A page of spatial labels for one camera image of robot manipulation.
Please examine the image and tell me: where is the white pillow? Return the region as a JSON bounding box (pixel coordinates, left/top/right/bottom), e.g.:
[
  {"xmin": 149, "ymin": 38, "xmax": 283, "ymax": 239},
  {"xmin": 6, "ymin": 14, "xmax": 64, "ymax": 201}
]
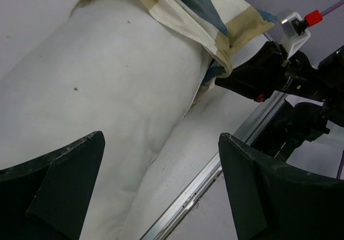
[{"xmin": 1, "ymin": 0, "xmax": 211, "ymax": 239}]

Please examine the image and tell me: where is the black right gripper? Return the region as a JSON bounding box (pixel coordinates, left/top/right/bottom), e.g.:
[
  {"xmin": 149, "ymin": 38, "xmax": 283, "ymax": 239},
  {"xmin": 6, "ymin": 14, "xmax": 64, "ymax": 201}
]
[{"xmin": 215, "ymin": 41, "xmax": 323, "ymax": 103}]

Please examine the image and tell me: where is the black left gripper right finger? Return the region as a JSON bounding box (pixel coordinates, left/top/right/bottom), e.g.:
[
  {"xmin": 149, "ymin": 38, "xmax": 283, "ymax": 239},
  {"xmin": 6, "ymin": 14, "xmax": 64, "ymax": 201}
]
[{"xmin": 218, "ymin": 133, "xmax": 343, "ymax": 239}]

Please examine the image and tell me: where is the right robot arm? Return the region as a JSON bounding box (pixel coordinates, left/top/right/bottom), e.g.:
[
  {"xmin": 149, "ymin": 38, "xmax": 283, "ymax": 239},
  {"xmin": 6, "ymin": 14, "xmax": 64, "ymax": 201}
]
[{"xmin": 216, "ymin": 41, "xmax": 343, "ymax": 161}]

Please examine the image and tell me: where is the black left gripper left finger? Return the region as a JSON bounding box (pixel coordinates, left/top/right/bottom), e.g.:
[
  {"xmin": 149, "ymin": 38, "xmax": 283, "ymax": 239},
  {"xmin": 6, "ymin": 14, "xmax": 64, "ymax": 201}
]
[{"xmin": 1, "ymin": 131, "xmax": 104, "ymax": 240}]

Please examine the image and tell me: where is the blue tan white pillowcase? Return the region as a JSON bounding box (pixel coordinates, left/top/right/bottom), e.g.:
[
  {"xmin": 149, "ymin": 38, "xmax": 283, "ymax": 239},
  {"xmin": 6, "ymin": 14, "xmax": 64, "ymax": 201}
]
[{"xmin": 71, "ymin": 0, "xmax": 274, "ymax": 92}]

